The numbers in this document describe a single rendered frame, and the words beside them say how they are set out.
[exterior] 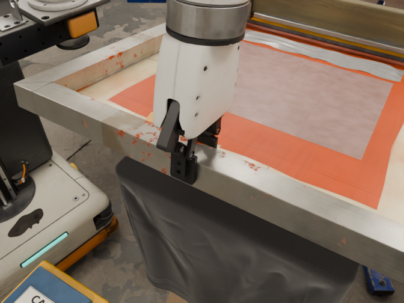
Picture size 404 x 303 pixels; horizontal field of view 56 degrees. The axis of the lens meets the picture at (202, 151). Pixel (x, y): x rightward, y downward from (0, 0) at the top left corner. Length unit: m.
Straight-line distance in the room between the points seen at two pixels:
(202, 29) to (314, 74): 0.47
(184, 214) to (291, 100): 0.27
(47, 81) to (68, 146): 1.67
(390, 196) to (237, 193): 0.19
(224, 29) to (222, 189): 0.18
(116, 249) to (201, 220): 1.12
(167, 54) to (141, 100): 0.27
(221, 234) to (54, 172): 1.17
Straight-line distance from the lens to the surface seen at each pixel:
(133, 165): 0.72
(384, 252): 0.41
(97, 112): 0.51
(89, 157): 2.16
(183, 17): 0.34
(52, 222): 1.56
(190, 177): 0.43
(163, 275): 0.99
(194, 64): 0.34
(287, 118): 0.61
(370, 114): 0.68
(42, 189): 1.68
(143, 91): 0.64
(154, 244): 0.87
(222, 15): 0.34
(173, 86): 0.36
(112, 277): 1.69
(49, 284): 0.59
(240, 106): 0.62
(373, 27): 0.91
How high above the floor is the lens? 1.46
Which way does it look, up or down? 44 degrees down
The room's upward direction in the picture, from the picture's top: straight up
